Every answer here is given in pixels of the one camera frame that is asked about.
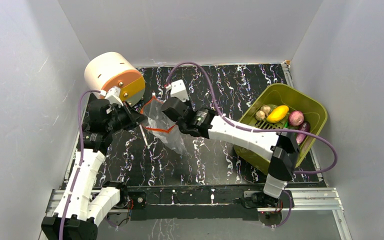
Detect white orange cylindrical drum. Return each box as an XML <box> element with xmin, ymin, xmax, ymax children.
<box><xmin>84</xmin><ymin>52</ymin><xmax>146</xmax><ymax>106</ymax></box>

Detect green white pen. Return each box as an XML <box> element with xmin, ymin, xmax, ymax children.
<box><xmin>139</xmin><ymin>124</ymin><xmax>149</xmax><ymax>148</ymax></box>

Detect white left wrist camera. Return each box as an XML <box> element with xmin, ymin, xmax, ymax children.
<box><xmin>99</xmin><ymin>86</ymin><xmax>124</xmax><ymax>106</ymax></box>

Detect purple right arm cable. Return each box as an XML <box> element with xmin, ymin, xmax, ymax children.
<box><xmin>164</xmin><ymin>61</ymin><xmax>339</xmax><ymax>228</ymax></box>

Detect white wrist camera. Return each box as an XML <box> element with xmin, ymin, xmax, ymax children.
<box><xmin>99</xmin><ymin>86</ymin><xmax>124</xmax><ymax>106</ymax></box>
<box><xmin>165</xmin><ymin>79</ymin><xmax>190</xmax><ymax>102</ymax></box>

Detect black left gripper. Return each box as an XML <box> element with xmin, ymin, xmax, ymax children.
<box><xmin>106</xmin><ymin>101</ymin><xmax>148</xmax><ymax>134</ymax></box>

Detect olive green plastic basket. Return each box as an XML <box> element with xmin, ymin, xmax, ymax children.
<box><xmin>233</xmin><ymin>83</ymin><xmax>328</xmax><ymax>174</ymax></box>

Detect clear orange zip top bag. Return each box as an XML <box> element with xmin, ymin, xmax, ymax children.
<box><xmin>140</xmin><ymin>92</ymin><xmax>187</xmax><ymax>155</ymax></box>

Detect purple toy eggplant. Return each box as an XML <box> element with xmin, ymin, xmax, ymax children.
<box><xmin>296</xmin><ymin>121</ymin><xmax>311</xmax><ymax>145</ymax></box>

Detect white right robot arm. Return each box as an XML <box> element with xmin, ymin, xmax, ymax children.
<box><xmin>161</xmin><ymin>97</ymin><xmax>300</xmax><ymax>208</ymax></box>

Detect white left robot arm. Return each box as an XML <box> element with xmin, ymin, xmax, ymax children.
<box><xmin>41</xmin><ymin>99</ymin><xmax>147</xmax><ymax>240</ymax></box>

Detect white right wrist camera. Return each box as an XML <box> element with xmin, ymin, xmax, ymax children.
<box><xmin>165</xmin><ymin>79</ymin><xmax>190</xmax><ymax>102</ymax></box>

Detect beige toy garlic bulb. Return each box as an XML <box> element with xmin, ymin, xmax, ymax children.
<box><xmin>260</xmin><ymin>104</ymin><xmax>272</xmax><ymax>117</ymax></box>

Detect pink toy onion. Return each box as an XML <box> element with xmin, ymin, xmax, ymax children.
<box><xmin>288</xmin><ymin>110</ymin><xmax>305</xmax><ymax>127</ymax></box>

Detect yellow toy lemon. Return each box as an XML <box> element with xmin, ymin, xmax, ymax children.
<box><xmin>266</xmin><ymin>105</ymin><xmax>289</xmax><ymax>124</ymax></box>

